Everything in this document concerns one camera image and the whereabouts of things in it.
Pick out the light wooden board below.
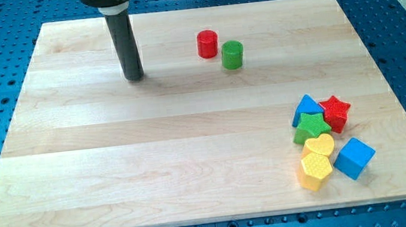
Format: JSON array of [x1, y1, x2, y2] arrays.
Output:
[[0, 0, 406, 227]]

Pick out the green star block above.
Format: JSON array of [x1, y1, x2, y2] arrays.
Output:
[[292, 113, 332, 145]]

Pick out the yellow hexagon block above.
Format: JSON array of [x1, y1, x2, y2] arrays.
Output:
[[297, 153, 333, 192]]

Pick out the blue triangle block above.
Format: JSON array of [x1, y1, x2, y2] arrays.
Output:
[[292, 94, 324, 127]]

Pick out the yellow heart block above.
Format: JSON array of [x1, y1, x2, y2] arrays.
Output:
[[301, 133, 335, 158]]

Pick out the blue cube block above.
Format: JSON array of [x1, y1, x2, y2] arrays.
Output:
[[334, 137, 376, 180]]

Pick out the green cylinder block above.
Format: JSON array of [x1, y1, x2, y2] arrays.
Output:
[[221, 40, 244, 70]]

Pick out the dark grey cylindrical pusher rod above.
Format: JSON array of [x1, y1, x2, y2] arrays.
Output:
[[105, 11, 144, 82]]

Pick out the red star block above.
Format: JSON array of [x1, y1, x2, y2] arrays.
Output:
[[318, 95, 351, 133]]

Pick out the red cylinder block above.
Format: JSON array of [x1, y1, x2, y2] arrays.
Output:
[[196, 29, 218, 59]]

